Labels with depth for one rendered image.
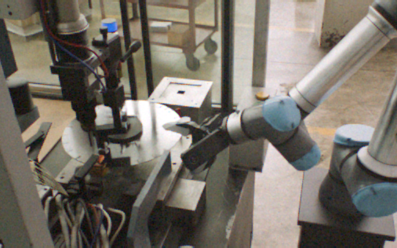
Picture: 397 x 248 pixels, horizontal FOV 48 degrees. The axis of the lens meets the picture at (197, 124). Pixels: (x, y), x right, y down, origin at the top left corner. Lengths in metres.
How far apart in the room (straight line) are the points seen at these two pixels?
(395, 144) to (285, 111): 0.26
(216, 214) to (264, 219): 1.08
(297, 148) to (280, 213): 1.39
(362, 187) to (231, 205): 0.38
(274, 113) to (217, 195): 0.46
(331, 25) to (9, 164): 3.87
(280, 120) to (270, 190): 1.58
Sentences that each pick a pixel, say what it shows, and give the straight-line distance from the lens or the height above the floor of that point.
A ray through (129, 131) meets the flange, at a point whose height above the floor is 0.96.
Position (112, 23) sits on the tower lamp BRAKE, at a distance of 1.41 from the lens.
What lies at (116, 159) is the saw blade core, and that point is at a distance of 1.14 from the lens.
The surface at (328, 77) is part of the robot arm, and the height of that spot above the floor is 1.16.
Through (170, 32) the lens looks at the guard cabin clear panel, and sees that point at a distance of 1.58.
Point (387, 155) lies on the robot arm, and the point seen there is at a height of 1.03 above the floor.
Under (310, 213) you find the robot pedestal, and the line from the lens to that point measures 1.28.
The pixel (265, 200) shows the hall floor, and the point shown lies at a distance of 2.42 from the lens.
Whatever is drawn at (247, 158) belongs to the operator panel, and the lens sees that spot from 1.37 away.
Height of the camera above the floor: 1.62
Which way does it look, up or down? 33 degrees down
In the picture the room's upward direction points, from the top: 2 degrees counter-clockwise
